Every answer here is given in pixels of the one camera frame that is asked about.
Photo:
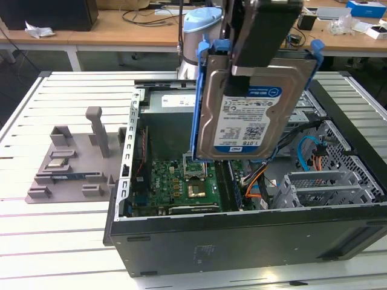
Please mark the installed RAM stick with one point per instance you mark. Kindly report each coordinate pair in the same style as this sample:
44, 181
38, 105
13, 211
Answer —
236, 184

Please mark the blue RAM stick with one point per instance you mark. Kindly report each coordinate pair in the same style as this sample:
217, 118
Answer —
72, 176

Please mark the crumpled white paper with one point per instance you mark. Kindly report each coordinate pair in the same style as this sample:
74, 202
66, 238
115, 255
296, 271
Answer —
39, 30

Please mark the small black box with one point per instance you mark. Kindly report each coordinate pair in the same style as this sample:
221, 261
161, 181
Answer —
306, 21

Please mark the clear plastic bag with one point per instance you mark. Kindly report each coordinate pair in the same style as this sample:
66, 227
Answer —
343, 25

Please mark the silver CPU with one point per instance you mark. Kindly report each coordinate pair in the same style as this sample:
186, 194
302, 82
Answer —
57, 163

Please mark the CPU socket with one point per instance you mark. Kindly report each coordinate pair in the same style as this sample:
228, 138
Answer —
194, 169

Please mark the wooden desk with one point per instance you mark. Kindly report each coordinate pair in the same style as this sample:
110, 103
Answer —
121, 33

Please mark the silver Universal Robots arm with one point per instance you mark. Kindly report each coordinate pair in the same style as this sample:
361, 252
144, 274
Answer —
193, 51

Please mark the black graphics card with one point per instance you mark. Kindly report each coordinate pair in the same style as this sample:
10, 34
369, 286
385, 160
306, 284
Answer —
193, 209

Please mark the metal disk bay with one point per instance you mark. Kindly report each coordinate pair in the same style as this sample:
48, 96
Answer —
317, 178

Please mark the large black box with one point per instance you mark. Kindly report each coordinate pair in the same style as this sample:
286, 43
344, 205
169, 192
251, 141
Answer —
60, 15

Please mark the green motherboard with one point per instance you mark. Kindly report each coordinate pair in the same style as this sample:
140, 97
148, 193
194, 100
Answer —
169, 187

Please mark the brown cardboard sheet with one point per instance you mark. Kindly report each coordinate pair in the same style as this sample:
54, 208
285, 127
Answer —
127, 3

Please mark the black PC case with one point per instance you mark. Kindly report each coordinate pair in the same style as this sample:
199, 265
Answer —
211, 241

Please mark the black RAM slot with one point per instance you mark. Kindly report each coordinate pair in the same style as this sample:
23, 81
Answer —
227, 184
220, 184

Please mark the grey parts rack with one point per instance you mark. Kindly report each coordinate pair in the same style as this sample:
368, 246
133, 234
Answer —
81, 154

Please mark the blue cardboard box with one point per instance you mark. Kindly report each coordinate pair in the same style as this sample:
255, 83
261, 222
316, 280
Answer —
366, 7

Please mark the grey flat device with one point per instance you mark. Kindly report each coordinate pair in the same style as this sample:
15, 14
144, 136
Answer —
334, 12

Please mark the hard disk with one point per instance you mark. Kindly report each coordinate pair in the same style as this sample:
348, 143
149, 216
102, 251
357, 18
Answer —
242, 121

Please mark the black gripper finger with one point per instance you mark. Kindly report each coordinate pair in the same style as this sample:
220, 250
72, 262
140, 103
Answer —
231, 21
266, 30

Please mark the grey power supply unit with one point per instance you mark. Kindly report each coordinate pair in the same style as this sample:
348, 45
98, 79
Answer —
166, 127

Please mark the white phone box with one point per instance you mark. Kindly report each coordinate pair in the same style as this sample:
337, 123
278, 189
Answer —
376, 32

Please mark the grey metal drive cage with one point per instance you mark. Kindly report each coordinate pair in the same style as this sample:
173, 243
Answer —
302, 116

